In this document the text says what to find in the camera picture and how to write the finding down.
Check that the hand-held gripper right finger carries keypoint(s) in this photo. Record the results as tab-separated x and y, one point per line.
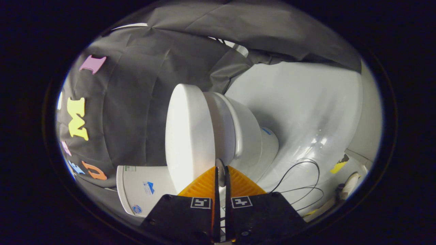
265	217

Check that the white toilet tank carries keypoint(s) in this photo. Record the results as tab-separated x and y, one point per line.
143	190

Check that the yellow tape piece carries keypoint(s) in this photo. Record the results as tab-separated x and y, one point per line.
338	167

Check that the black backdrop cloth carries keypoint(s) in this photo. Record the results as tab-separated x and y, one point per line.
136	102

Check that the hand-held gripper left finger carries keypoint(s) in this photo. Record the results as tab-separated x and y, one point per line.
184	217

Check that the white toilet lid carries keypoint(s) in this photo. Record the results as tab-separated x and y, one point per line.
189	136

